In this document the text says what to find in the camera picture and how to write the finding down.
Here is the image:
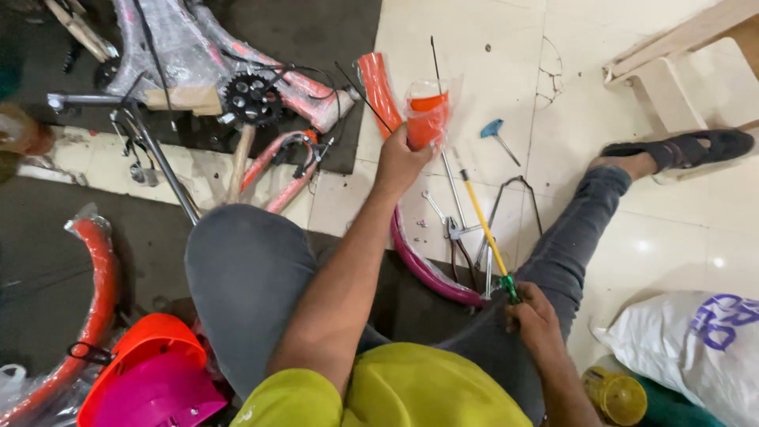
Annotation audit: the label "thin black cable tie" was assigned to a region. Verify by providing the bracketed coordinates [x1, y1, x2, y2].
[430, 36, 443, 96]

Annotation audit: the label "yellow green shirt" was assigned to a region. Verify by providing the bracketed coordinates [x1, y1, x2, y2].
[230, 342, 534, 427]

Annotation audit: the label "long wrapped orange mudguard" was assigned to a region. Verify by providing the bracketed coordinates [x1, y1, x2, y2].
[0, 204, 123, 425]

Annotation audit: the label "black chainring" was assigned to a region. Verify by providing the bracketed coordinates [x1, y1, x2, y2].
[222, 72, 286, 127]

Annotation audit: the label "orange plastic part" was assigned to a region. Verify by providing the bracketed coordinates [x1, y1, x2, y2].
[404, 76, 464, 152]

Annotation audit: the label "grey metal handlebar stem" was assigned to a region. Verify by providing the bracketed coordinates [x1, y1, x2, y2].
[47, 92, 202, 227]

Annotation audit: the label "black handled pliers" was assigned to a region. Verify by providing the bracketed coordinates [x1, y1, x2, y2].
[445, 216, 480, 291]

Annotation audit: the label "white plastic bag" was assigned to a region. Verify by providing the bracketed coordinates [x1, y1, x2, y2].
[0, 363, 29, 411]

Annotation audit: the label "bent wire mudguard stay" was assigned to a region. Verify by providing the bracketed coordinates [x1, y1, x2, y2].
[473, 175, 544, 269]

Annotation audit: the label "long silver spanner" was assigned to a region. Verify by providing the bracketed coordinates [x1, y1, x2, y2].
[483, 237, 497, 299]

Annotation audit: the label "blue T-handle hex key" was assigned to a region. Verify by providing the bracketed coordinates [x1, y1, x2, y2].
[479, 119, 523, 168]

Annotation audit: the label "black sandal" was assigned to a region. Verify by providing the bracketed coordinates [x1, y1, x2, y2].
[599, 127, 757, 185]

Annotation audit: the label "person's right hand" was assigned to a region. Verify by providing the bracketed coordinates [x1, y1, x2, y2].
[505, 281, 563, 353]

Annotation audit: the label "dark floor mat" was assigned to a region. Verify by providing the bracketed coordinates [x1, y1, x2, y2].
[0, 0, 384, 176]

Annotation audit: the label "plastic wrapped pink bicycle frame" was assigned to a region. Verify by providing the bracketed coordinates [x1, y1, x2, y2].
[110, 0, 360, 135]

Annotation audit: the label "white printed sack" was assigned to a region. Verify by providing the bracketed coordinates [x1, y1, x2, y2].
[590, 291, 759, 427]

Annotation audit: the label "short wrapped orange mudguard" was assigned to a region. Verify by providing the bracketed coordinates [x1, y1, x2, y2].
[356, 52, 405, 142]

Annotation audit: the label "pink bicycle fork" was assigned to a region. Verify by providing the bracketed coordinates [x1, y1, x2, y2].
[240, 129, 334, 215]

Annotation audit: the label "yellow plastic jar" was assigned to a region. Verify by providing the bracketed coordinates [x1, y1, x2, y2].
[581, 366, 649, 427]

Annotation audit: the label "wooden sticks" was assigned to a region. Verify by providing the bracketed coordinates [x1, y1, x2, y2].
[44, 0, 120, 64]

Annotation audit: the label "silver metal rod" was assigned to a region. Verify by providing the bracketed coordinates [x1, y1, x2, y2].
[440, 149, 468, 231]

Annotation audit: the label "orange plastic basket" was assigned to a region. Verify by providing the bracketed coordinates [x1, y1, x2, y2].
[76, 313, 208, 427]

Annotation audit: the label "wooden hammer handle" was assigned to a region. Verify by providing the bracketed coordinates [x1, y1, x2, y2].
[225, 125, 257, 206]

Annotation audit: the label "magenta mudguard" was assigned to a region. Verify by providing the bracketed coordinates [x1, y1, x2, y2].
[388, 204, 491, 309]

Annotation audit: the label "yellow shaft green handle screwdriver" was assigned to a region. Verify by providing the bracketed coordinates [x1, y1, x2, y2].
[452, 147, 523, 306]

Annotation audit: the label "beige plastic stool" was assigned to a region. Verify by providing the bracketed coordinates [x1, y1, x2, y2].
[602, 0, 759, 135]

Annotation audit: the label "grey trousers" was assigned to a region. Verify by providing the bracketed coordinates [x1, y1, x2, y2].
[184, 166, 633, 425]

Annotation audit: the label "small silver wrench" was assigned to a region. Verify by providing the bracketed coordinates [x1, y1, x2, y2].
[421, 190, 447, 225]

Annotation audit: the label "green cloth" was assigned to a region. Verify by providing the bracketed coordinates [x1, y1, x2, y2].
[631, 374, 728, 427]

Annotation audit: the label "thin black cable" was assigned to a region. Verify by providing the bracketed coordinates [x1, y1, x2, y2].
[334, 60, 393, 134]

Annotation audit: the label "person's left hand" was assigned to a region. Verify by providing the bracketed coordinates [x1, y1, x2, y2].
[374, 123, 440, 193]

